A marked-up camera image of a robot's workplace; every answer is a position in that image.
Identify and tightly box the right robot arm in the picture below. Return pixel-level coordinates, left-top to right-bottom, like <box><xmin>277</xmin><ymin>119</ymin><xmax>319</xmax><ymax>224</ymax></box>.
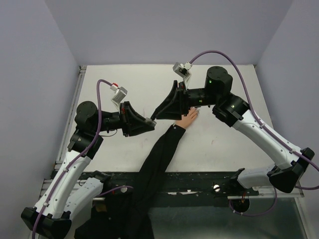
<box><xmin>151</xmin><ymin>63</ymin><xmax>315</xmax><ymax>195</ymax></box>

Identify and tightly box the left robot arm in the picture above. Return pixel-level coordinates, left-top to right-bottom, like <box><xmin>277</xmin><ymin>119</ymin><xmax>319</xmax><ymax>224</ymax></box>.
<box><xmin>21</xmin><ymin>101</ymin><xmax>156</xmax><ymax>239</ymax></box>

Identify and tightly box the black sleeve forearm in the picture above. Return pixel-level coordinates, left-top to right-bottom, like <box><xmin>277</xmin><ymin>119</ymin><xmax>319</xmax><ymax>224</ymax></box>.
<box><xmin>74</xmin><ymin>125</ymin><xmax>185</xmax><ymax>239</ymax></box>

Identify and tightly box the glitter nail polish bottle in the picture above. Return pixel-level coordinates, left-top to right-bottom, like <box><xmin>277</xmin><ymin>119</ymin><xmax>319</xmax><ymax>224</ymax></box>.
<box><xmin>146</xmin><ymin>118</ymin><xmax>157</xmax><ymax>127</ymax></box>

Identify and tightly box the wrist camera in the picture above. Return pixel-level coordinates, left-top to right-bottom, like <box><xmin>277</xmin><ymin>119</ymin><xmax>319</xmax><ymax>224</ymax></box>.
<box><xmin>110</xmin><ymin>84</ymin><xmax>128</xmax><ymax>110</ymax></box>
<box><xmin>172</xmin><ymin>62</ymin><xmax>192</xmax><ymax>88</ymax></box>

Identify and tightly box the mannequin hand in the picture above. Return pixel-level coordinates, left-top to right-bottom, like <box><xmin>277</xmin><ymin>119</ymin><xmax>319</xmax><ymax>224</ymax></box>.
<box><xmin>174</xmin><ymin>108</ymin><xmax>199</xmax><ymax>129</ymax></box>

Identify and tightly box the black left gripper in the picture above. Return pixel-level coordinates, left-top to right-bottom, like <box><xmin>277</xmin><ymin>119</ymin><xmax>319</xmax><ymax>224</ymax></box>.
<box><xmin>93</xmin><ymin>101</ymin><xmax>155</xmax><ymax>137</ymax></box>

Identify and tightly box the aluminium rail frame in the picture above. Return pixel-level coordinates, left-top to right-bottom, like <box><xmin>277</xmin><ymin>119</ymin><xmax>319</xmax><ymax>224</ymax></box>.
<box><xmin>37</xmin><ymin>65</ymin><xmax>306</xmax><ymax>225</ymax></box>

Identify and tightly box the metal sheet panel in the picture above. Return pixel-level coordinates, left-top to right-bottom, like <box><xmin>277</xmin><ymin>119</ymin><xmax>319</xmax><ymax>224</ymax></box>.
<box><xmin>150</xmin><ymin>198</ymin><xmax>307</xmax><ymax>239</ymax></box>

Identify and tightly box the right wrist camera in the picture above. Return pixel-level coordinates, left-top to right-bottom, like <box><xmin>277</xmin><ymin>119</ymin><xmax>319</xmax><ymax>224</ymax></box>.
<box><xmin>172</xmin><ymin>62</ymin><xmax>192</xmax><ymax>88</ymax></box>

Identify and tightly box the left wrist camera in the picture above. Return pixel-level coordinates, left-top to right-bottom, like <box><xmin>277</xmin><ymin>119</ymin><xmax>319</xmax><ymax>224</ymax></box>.
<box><xmin>110</xmin><ymin>84</ymin><xmax>128</xmax><ymax>110</ymax></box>

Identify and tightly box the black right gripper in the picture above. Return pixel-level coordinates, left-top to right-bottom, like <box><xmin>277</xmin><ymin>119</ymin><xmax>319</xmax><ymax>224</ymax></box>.
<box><xmin>156</xmin><ymin>80</ymin><xmax>219</xmax><ymax>121</ymax></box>

